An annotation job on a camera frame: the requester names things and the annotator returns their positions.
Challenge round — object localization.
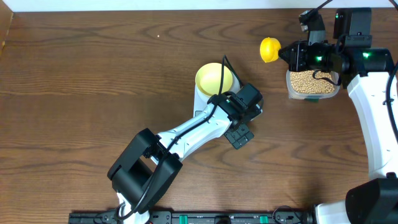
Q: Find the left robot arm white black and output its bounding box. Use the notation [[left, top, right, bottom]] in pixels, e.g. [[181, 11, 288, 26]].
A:
[[107, 83, 263, 223]]

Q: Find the white digital kitchen scale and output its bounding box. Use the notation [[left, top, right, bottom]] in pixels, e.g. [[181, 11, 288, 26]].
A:
[[193, 72, 242, 116]]

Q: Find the yellow plastic measuring scoop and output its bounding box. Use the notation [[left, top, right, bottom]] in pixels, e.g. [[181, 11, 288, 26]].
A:
[[260, 37, 281, 63]]

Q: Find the clear container of soybeans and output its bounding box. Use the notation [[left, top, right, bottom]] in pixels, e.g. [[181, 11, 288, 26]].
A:
[[286, 70, 340, 100]]

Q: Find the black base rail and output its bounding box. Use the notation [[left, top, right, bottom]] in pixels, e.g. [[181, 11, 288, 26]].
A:
[[68, 208, 317, 224]]

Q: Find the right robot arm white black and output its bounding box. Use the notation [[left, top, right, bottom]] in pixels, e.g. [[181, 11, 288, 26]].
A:
[[279, 7, 397, 223]]

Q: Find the pale yellow bowl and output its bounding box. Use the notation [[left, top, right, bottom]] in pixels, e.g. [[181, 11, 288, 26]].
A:
[[195, 63, 233, 96]]

